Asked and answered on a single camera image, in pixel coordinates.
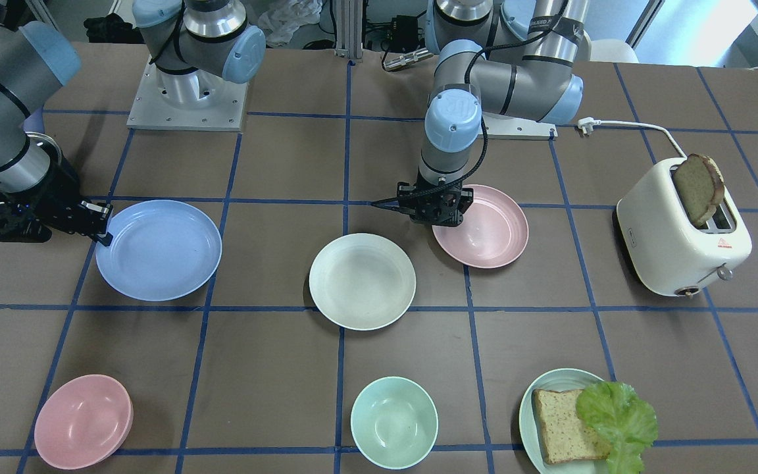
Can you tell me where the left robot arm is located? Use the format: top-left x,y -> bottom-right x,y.
373,1 -> 589,227

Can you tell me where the pink bowl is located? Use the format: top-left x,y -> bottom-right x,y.
34,374 -> 134,470

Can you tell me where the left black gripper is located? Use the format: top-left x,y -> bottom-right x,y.
397,181 -> 474,227

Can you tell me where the green bowl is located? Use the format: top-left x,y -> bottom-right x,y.
350,376 -> 440,470

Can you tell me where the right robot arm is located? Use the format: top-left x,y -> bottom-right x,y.
0,1 -> 266,247

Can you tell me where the green plate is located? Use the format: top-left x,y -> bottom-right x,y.
518,368 -> 608,473

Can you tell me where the bread slice on plate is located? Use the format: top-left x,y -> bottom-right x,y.
532,389 -> 611,464

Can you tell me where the white toaster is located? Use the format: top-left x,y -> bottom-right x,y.
614,158 -> 752,297

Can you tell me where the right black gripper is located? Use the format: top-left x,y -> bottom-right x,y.
0,144 -> 113,247

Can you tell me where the cream white plate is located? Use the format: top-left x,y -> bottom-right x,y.
308,233 -> 417,331

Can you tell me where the green lettuce leaf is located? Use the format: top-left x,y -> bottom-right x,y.
576,381 -> 659,473

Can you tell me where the aluminium frame post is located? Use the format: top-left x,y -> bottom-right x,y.
329,0 -> 364,64

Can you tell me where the pink plate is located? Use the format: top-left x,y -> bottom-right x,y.
431,185 -> 529,268

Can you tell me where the blue plate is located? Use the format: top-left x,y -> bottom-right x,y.
95,200 -> 222,302

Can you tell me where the white toaster cable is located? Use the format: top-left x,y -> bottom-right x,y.
578,117 -> 689,160

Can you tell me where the bread slice in toaster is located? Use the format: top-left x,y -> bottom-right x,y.
672,153 -> 726,228

